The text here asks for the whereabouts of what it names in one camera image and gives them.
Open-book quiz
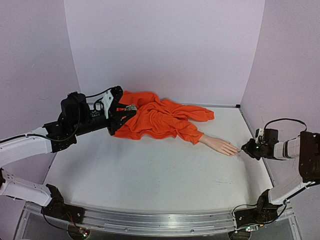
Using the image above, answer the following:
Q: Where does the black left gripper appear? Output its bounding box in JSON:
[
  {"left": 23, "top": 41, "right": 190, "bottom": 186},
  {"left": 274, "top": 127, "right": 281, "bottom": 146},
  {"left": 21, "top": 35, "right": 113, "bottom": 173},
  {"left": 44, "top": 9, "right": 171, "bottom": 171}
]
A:
[{"left": 73, "top": 103, "right": 137, "bottom": 137}]

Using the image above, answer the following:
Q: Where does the clear nail polish bottle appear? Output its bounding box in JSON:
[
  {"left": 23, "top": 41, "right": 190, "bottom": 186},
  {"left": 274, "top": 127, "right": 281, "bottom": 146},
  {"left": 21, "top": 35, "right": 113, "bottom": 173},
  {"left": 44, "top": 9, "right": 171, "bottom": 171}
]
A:
[{"left": 125, "top": 104, "right": 137, "bottom": 111}]

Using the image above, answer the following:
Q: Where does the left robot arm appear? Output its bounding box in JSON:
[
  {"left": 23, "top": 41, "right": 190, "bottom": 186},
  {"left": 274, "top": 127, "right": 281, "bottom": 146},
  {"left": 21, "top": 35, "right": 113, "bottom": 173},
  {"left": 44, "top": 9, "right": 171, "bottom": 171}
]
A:
[{"left": 0, "top": 86, "right": 137, "bottom": 219}]

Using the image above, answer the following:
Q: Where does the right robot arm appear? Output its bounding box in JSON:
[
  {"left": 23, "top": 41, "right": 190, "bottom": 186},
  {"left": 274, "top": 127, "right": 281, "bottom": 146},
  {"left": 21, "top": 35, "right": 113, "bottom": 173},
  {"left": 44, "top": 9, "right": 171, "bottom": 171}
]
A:
[{"left": 232, "top": 128, "right": 320, "bottom": 230}]

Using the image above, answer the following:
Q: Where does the mannequin hand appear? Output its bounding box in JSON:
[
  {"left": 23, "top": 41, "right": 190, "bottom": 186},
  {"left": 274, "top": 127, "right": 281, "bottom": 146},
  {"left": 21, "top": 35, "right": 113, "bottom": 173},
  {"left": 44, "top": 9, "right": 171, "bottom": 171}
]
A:
[{"left": 199, "top": 134, "right": 239, "bottom": 157}]

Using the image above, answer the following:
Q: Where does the orange sweatshirt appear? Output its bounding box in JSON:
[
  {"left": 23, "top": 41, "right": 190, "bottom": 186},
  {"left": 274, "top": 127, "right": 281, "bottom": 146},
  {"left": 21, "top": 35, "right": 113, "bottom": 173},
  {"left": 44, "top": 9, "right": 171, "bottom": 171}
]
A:
[{"left": 114, "top": 91, "right": 215, "bottom": 145}]

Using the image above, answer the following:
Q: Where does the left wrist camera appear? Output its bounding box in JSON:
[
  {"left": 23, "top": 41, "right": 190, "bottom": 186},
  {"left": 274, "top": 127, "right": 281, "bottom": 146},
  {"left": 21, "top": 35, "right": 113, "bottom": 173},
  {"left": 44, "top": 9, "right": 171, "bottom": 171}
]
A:
[{"left": 93, "top": 89, "right": 117, "bottom": 120}]

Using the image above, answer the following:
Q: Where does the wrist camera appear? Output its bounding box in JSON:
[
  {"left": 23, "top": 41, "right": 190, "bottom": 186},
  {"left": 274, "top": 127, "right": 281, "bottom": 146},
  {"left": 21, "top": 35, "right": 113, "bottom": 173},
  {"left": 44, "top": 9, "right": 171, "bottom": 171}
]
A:
[
  {"left": 255, "top": 128, "right": 265, "bottom": 145},
  {"left": 93, "top": 89, "right": 117, "bottom": 120}
]

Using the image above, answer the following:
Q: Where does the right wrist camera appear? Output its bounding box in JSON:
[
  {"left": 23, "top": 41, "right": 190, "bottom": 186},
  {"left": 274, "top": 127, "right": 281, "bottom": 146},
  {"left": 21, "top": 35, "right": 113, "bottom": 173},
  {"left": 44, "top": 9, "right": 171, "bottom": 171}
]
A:
[{"left": 255, "top": 128, "right": 265, "bottom": 145}]

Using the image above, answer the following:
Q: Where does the black left camera cable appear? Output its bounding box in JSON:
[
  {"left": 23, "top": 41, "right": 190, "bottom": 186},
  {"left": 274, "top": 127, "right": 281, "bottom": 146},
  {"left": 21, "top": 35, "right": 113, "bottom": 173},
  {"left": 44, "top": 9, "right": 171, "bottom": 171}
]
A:
[{"left": 83, "top": 87, "right": 113, "bottom": 99}]

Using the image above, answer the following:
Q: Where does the black camera cable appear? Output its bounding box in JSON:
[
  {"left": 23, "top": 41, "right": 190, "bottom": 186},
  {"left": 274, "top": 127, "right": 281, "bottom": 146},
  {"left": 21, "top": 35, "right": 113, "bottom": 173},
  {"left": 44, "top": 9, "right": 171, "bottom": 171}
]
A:
[
  {"left": 264, "top": 118, "right": 308, "bottom": 133},
  {"left": 83, "top": 87, "right": 113, "bottom": 99}
]

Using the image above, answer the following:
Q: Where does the black right camera cable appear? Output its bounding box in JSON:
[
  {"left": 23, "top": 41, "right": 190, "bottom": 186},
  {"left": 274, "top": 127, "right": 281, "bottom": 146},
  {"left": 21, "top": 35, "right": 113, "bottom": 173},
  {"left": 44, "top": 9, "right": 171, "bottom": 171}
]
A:
[{"left": 264, "top": 118, "right": 308, "bottom": 133}]

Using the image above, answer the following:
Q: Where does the aluminium front rail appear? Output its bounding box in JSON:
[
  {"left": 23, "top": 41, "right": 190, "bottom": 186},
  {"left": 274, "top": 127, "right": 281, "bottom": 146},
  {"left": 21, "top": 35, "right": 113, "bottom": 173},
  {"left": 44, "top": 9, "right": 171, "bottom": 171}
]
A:
[{"left": 14, "top": 202, "right": 302, "bottom": 240}]

